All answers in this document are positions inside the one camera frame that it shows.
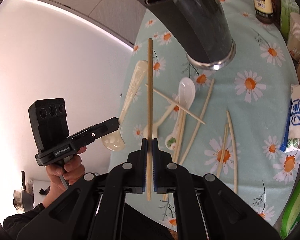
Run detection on cream plastic rice spoon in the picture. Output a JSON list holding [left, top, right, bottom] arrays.
[[101, 60, 148, 151]]

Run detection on black utensil holder cup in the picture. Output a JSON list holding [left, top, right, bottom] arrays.
[[145, 0, 236, 71]]

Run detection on person's left forearm black sleeve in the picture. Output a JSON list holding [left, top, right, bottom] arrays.
[[3, 203, 45, 239]]

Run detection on person's left hand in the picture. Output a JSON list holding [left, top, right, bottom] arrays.
[[43, 146, 87, 207]]

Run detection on long wooden chopstick centre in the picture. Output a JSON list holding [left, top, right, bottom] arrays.
[[178, 79, 215, 165]]

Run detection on small white floral spoon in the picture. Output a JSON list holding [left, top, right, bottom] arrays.
[[165, 110, 186, 150]]

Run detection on wooden chopstick beside spoon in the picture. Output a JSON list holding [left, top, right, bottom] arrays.
[[172, 111, 185, 163]]

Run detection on crossing wooden chopstick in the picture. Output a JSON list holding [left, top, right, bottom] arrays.
[[153, 88, 206, 125]]

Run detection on short wooden chopstick right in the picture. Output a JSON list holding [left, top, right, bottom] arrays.
[[217, 123, 229, 178]]

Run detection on daisy print teal tablecloth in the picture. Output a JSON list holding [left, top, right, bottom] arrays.
[[109, 0, 300, 231]]

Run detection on wooden chopstick right curved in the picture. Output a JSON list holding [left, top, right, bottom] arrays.
[[226, 111, 238, 194]]

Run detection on white ceramic soup spoon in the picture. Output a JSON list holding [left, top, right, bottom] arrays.
[[142, 77, 196, 140]]

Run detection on green white package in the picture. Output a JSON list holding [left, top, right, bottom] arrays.
[[280, 180, 300, 239]]

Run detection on white blue salt bag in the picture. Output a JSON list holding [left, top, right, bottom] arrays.
[[280, 84, 300, 152]]

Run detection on paper cup stack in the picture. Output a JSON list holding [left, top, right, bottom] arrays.
[[287, 12, 300, 61]]

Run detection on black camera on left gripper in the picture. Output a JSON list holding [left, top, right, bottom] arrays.
[[28, 98, 69, 153]]

